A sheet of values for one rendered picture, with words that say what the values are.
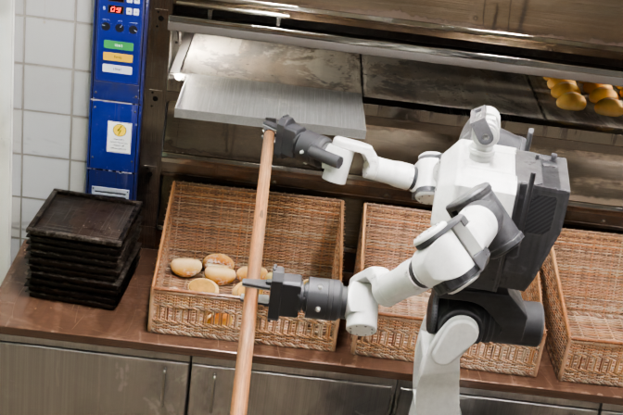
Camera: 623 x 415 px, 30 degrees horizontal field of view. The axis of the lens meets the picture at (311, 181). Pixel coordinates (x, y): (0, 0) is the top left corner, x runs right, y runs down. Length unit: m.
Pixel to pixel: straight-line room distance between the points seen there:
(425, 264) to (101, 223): 1.47
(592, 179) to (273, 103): 1.05
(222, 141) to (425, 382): 1.13
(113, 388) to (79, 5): 1.14
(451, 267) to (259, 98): 1.38
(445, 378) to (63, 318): 1.17
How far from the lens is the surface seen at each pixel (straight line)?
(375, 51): 3.40
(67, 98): 3.70
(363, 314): 2.45
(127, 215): 3.59
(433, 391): 3.01
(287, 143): 3.20
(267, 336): 3.42
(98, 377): 3.50
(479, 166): 2.72
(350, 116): 3.48
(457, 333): 2.87
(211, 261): 3.70
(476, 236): 2.33
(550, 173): 2.76
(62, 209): 3.60
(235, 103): 3.47
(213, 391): 3.45
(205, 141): 3.67
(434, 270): 2.29
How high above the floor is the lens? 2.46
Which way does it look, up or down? 25 degrees down
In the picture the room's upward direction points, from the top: 8 degrees clockwise
